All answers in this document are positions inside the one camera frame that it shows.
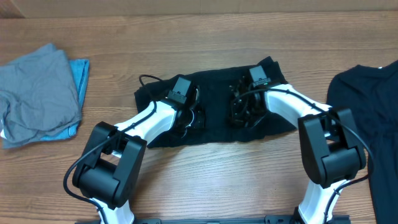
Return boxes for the black shorts with patterned waistband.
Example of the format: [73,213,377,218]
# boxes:
[149,66,295,148]

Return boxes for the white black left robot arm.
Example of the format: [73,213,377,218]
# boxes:
[63,77,202,223]

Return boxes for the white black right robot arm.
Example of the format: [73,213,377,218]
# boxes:
[231,65,369,224]

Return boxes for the blue folded garment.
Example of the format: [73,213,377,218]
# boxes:
[40,58,90,141]

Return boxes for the dark navy t-shirt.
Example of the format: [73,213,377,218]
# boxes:
[326,62,397,223]

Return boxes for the grey folded garment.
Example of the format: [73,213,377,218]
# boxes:
[1,44,81,149]

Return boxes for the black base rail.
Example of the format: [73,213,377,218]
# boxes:
[74,214,352,224]

